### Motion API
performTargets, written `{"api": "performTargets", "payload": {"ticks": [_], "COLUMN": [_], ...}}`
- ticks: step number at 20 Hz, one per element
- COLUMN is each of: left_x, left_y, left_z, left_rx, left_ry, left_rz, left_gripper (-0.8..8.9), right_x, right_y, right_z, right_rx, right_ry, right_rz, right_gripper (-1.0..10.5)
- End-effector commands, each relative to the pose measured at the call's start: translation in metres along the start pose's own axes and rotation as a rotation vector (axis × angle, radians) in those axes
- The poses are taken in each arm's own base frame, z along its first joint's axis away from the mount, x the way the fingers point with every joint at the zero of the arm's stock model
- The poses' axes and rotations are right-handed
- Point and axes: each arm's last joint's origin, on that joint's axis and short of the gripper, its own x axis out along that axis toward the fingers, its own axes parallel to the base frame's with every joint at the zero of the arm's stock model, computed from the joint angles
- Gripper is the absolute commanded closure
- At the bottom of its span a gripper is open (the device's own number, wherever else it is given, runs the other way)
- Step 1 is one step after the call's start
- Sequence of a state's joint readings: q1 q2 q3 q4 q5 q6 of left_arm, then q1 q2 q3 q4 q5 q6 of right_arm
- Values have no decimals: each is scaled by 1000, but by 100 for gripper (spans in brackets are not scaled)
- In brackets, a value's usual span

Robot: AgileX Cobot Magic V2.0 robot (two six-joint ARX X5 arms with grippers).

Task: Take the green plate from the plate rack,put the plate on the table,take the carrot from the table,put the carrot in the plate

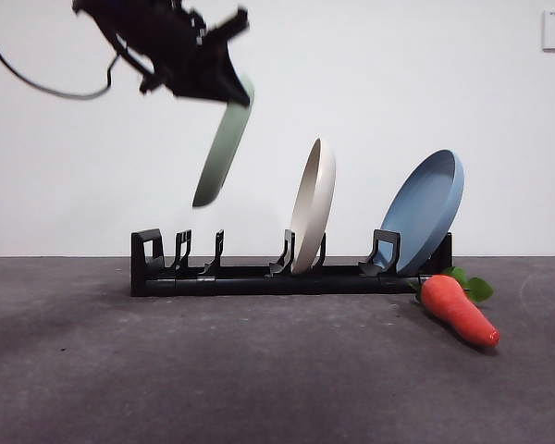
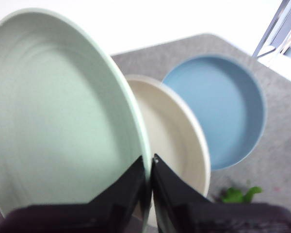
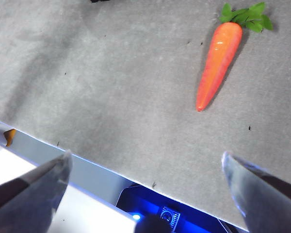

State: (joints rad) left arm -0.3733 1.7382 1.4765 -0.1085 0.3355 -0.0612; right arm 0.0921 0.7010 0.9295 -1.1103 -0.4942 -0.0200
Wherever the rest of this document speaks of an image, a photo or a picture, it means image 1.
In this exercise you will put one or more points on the blue round plate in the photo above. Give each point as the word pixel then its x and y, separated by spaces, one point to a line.
pixel 423 217

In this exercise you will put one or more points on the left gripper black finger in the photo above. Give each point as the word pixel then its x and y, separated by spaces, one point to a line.
pixel 217 83

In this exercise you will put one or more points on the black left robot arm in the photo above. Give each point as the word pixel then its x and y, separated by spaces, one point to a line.
pixel 166 28

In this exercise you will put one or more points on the green round plate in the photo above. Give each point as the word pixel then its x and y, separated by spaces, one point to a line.
pixel 217 157

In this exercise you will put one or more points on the black plate rack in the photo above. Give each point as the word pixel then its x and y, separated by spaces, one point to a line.
pixel 268 284

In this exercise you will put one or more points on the beige round plate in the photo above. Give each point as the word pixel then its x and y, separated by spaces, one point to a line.
pixel 311 217

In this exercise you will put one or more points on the orange carrot with green leaves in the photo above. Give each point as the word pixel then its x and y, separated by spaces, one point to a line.
pixel 453 310

